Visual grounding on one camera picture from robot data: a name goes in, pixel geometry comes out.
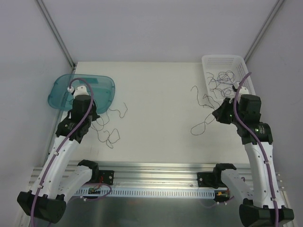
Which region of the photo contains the teal translucent plastic bin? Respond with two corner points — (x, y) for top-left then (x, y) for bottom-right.
(48, 74), (116, 114)

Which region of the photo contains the bundle of thin cables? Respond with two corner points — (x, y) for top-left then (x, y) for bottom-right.
(91, 101), (128, 149)

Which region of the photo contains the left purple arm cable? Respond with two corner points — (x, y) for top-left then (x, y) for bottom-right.
(29, 78), (112, 227)

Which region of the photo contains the white slotted cable duct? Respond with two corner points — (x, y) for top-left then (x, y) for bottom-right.
(74, 187), (215, 199)

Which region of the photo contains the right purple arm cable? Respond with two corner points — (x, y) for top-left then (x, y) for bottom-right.
(200, 72), (279, 227)

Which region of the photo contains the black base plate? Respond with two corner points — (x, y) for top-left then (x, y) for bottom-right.
(196, 172), (227, 189)
(98, 170), (115, 185)

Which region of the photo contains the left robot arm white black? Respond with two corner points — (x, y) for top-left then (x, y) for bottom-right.
(17, 95), (99, 223)

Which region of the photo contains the right aluminium frame post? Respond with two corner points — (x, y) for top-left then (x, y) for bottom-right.
(244, 0), (286, 63)

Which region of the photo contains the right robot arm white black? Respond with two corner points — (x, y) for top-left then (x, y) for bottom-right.
(212, 95), (294, 227)

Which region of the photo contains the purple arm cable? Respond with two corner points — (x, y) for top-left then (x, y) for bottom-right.
(29, 78), (112, 227)
(200, 72), (279, 227)

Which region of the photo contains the purple thin cable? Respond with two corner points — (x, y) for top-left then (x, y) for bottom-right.
(214, 70), (237, 90)

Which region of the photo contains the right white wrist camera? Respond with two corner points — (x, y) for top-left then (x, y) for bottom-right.
(232, 82), (250, 95)

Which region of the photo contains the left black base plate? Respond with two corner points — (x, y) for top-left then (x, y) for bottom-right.
(98, 170), (115, 185)

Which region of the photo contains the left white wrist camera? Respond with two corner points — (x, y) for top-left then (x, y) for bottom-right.
(67, 85), (90, 98)

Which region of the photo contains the left aluminium frame post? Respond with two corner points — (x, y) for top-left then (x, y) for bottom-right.
(35, 0), (76, 71)

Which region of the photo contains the aluminium mounting rail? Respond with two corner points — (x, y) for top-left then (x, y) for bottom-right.
(29, 160), (285, 190)

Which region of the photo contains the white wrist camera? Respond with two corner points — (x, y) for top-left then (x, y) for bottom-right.
(232, 82), (250, 95)
(67, 85), (90, 98)

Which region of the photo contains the white perforated plastic basket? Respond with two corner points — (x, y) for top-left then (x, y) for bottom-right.
(202, 54), (249, 104)

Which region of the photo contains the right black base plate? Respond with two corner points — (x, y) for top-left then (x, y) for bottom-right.
(196, 172), (227, 189)

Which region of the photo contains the aluminium frame post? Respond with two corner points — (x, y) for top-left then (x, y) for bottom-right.
(35, 0), (76, 71)
(244, 0), (286, 63)

